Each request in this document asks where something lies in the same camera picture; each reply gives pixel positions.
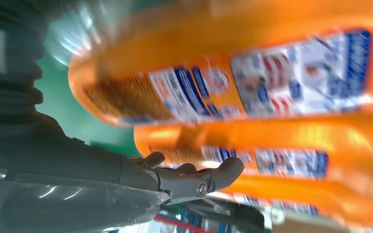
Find brown cardboard box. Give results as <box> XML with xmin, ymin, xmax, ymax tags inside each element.
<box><xmin>270</xmin><ymin>218</ymin><xmax>351</xmax><ymax>233</ymax></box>

